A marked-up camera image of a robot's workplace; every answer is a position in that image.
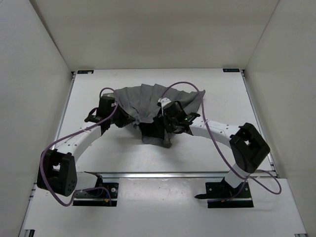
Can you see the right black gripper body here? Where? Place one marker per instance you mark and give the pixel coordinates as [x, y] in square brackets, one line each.
[170, 125]

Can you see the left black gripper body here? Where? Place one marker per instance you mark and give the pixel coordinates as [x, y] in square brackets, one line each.
[112, 114]

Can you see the grey pleated skirt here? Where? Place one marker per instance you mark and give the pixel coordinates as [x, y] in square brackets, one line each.
[141, 103]

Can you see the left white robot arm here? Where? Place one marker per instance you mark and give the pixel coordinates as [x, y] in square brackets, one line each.
[57, 171]

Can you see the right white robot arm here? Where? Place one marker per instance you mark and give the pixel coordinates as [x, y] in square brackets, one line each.
[248, 146]

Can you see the left blue corner label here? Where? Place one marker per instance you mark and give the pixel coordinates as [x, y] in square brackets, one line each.
[84, 72]

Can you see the blue corner label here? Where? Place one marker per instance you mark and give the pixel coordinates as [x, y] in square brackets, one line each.
[230, 70]
[84, 72]

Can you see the right blue corner label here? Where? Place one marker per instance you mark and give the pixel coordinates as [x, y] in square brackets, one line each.
[230, 70]

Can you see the aluminium front rail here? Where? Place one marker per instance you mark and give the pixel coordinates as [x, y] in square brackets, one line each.
[162, 175]

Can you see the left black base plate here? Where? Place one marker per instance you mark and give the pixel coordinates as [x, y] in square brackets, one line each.
[95, 191]

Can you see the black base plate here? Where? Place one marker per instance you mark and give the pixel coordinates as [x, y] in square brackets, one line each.
[95, 191]
[220, 195]

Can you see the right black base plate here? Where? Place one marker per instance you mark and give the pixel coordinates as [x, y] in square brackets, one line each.
[220, 195]

